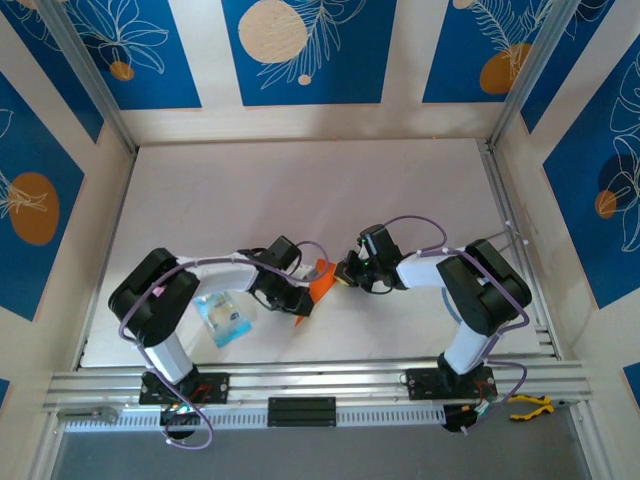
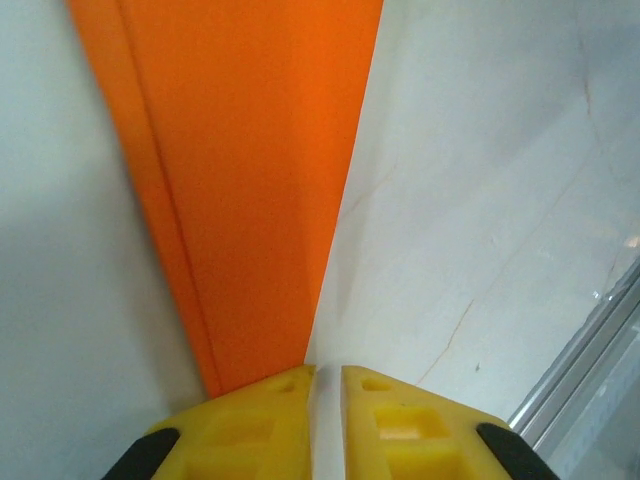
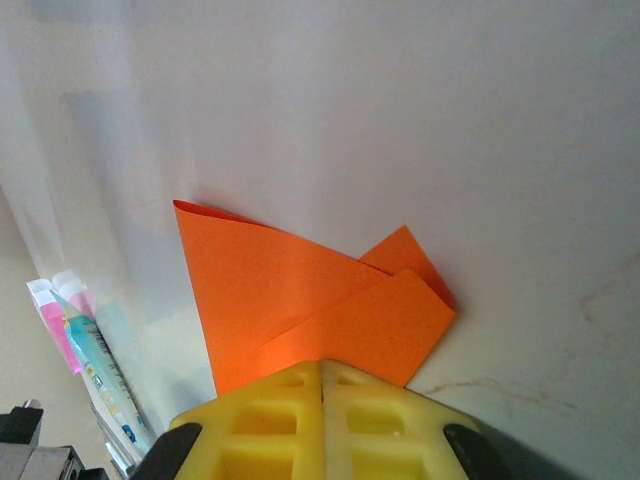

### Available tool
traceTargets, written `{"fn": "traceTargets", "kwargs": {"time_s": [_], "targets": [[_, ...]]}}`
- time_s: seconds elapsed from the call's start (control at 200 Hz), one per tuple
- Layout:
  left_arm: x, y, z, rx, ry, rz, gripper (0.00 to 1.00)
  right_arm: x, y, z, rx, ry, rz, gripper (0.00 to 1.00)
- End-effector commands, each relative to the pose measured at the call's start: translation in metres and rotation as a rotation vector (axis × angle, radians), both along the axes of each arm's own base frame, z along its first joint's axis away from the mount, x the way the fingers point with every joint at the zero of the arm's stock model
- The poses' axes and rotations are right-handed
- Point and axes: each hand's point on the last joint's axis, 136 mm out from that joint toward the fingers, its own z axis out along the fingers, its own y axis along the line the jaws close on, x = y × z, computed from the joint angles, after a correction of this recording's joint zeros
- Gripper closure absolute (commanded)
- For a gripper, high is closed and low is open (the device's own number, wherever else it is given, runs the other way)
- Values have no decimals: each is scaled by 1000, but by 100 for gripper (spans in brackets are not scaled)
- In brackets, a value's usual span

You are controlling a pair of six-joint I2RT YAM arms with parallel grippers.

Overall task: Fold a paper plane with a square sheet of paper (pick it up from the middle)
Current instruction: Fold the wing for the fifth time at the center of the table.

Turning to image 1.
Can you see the orange paper sheet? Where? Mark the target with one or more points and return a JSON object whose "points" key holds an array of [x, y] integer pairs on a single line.
{"points": [[322, 287]]}

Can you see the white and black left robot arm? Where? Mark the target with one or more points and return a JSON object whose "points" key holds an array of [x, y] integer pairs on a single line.
{"points": [[150, 310]]}

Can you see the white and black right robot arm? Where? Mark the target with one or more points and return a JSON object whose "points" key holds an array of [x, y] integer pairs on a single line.
{"points": [[485, 290]]}

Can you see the blue snack packet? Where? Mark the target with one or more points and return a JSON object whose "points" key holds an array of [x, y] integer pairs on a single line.
{"points": [[225, 320]]}

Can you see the black controller board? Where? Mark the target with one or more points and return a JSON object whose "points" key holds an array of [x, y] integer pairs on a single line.
{"points": [[452, 417], [192, 417]]}

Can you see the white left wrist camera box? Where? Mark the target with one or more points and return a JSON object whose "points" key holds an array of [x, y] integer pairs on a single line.
{"points": [[310, 272]]}

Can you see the aluminium frame rail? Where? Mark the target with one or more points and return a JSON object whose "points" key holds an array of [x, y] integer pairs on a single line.
{"points": [[325, 382]]}

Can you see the black rail bracket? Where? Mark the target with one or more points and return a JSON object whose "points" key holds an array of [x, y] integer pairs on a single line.
{"points": [[300, 412]]}

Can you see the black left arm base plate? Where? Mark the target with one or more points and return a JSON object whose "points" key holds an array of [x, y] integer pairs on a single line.
{"points": [[217, 387]]}

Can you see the aluminium side rail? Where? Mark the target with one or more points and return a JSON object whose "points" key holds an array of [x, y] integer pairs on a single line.
{"points": [[492, 170]]}

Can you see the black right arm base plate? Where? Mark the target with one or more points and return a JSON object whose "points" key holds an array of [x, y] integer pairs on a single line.
{"points": [[422, 385]]}

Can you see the aluminium frame post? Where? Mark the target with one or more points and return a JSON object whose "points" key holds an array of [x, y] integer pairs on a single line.
{"points": [[530, 75], [85, 75]]}

